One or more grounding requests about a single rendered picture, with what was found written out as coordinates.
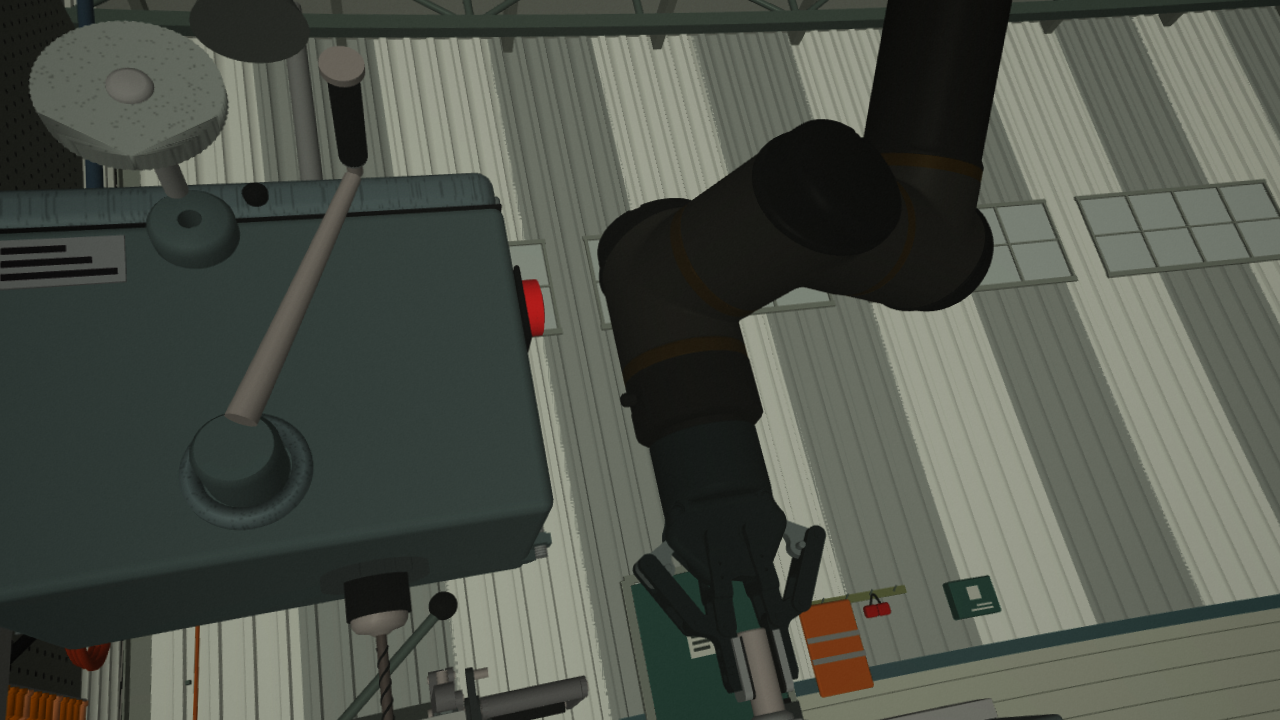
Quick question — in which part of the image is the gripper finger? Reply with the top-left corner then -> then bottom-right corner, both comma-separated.
632,544 -> 750,697
745,524 -> 828,689

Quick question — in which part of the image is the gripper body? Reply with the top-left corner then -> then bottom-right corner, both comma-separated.
649,417 -> 789,587

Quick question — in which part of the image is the dark grey slide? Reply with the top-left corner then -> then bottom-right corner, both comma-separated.
464,676 -> 591,720

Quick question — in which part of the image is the black and grey drill chuck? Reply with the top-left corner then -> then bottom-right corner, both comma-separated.
344,573 -> 413,637

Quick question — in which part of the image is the grey twist drill bit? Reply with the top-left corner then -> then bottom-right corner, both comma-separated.
374,634 -> 397,720

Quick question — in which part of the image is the dark teal drill head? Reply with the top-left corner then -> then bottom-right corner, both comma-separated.
0,174 -> 555,647

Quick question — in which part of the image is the grey feed lever black grip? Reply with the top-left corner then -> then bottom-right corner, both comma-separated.
224,45 -> 370,427

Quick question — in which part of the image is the dark green cabinet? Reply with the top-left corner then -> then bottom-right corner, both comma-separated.
623,572 -> 803,720

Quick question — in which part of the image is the grey metal clamp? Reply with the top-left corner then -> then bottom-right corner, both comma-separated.
428,667 -> 491,718

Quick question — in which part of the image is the grey lever black ball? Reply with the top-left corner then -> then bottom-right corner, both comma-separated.
335,591 -> 459,720

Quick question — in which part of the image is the small grid window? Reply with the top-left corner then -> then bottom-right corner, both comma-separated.
972,199 -> 1078,293

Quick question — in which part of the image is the large grid window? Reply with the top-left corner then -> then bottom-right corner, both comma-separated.
1074,179 -> 1280,279

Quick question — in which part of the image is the row of orange tools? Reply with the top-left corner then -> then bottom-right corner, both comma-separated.
0,687 -> 88,720

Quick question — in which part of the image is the grey round knurled knob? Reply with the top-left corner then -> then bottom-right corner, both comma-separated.
28,20 -> 230,199

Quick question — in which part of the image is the grey cylinder handle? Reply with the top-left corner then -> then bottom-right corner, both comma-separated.
744,630 -> 793,718

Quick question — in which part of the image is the green wall sign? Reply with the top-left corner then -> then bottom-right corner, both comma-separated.
942,574 -> 1003,622

